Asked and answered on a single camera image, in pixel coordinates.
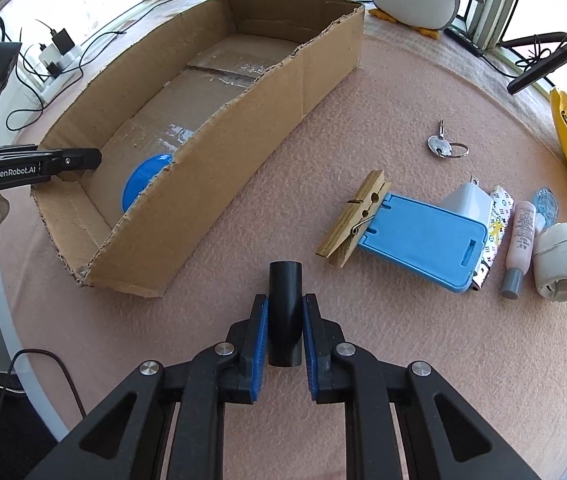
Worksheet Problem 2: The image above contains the blue round disc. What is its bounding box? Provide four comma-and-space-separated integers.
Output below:
121, 154, 173, 212

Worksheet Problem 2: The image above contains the black power adapter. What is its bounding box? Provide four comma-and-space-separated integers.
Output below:
50, 28, 75, 55

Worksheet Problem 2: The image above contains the pink felt table mat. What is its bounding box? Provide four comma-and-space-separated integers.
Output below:
0, 36, 567, 479

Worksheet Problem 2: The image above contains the patterned white tube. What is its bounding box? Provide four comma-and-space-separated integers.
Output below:
471, 185, 515, 290

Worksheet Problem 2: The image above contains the cardboard box tray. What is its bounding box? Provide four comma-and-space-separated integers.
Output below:
33, 0, 365, 297

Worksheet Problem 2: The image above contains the pink cream tube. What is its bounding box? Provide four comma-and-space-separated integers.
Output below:
500, 200, 536, 300

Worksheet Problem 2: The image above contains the black tripod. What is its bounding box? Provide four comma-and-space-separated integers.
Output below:
498, 32, 567, 96

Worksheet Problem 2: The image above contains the black plastic cylinder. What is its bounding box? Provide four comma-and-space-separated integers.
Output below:
267, 261, 303, 367

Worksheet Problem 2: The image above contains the wooden clothespin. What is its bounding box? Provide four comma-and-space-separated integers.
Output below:
315, 170, 390, 268

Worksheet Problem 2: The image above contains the white charger plug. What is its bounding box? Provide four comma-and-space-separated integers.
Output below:
440, 176, 493, 226

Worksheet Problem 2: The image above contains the white round plastic device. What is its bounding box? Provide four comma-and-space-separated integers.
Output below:
533, 222, 567, 302

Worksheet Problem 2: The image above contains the silver key with ring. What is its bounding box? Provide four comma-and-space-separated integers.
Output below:
427, 120, 470, 159

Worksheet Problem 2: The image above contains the white power strip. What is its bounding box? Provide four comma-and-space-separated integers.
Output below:
36, 42, 84, 103

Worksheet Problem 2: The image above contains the black cable at table edge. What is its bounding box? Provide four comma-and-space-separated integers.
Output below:
7, 348, 88, 418

